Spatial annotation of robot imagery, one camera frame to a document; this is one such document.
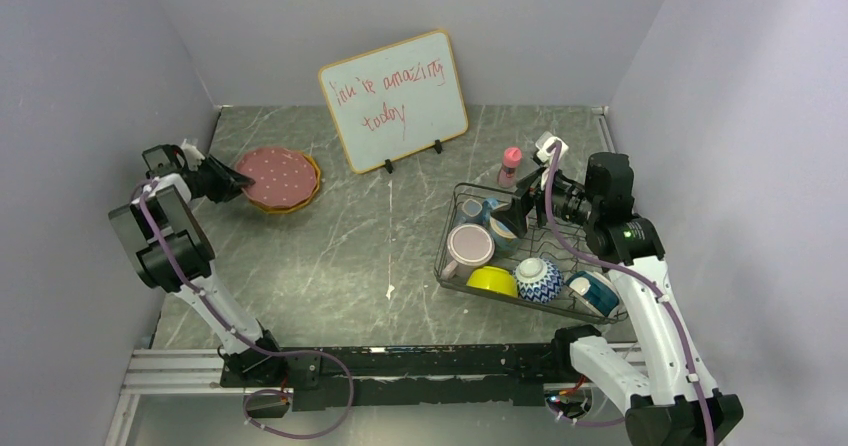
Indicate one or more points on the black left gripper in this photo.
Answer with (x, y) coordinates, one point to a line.
(228, 180)

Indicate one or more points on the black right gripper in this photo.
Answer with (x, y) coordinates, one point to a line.
(514, 213)

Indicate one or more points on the pink polka-dot plate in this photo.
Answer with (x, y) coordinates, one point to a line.
(264, 157)

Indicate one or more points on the yellow polka-dot plate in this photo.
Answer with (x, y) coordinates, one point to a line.
(286, 192)

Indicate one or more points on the yellow-green bowl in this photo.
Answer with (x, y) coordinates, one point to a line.
(493, 279)

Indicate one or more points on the blue butterfly mug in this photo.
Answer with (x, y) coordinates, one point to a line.
(506, 243)

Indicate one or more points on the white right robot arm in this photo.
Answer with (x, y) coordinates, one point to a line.
(675, 400)

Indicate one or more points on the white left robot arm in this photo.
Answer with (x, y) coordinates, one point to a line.
(169, 250)

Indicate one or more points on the pink-lid spice bottle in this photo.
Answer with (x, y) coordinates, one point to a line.
(511, 160)

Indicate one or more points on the small grey-blue cup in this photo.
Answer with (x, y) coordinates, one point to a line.
(471, 211)

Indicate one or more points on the lilac mug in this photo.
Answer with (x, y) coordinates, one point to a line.
(469, 247)

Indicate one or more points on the blue zigzag pattern bowl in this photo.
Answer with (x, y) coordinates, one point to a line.
(539, 280)

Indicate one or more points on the teal white-dot bowl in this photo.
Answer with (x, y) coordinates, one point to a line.
(595, 291)

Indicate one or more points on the black base bar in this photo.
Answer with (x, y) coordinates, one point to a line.
(522, 374)

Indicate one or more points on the yellow-framed whiteboard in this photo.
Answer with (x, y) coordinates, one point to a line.
(395, 101)

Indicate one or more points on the black wire dish rack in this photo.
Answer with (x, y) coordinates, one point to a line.
(539, 242)

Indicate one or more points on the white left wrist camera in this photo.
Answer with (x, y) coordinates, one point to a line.
(193, 156)

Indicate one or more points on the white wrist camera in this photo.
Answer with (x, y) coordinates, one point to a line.
(193, 156)
(545, 146)

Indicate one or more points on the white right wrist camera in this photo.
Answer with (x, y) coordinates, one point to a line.
(545, 146)

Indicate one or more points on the aluminium rail at wall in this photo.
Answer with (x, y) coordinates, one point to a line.
(599, 118)

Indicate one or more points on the aluminium front frame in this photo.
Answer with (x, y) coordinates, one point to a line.
(154, 372)

